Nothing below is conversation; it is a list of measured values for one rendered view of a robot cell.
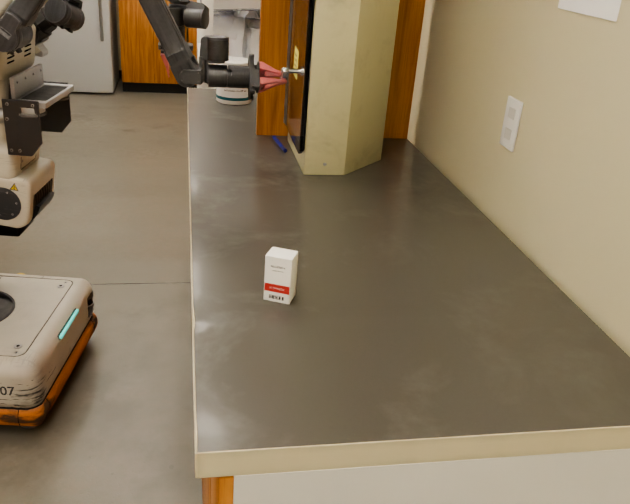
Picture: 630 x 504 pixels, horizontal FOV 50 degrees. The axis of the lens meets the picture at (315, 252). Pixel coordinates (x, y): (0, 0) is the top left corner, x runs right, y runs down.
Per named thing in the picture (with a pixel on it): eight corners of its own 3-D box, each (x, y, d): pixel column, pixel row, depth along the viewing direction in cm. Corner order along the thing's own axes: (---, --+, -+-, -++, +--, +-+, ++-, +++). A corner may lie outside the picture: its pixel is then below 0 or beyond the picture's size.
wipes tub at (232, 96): (250, 97, 257) (251, 56, 251) (253, 105, 246) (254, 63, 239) (215, 96, 255) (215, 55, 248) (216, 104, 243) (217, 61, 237)
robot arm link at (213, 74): (204, 84, 179) (204, 88, 174) (204, 57, 176) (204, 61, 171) (230, 85, 180) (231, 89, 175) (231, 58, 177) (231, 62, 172)
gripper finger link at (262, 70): (288, 61, 176) (251, 60, 174) (288, 88, 175) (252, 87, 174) (284, 71, 183) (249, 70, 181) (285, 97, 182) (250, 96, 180)
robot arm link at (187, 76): (185, 77, 181) (179, 83, 173) (184, 32, 176) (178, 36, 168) (230, 80, 181) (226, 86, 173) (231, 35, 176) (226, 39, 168)
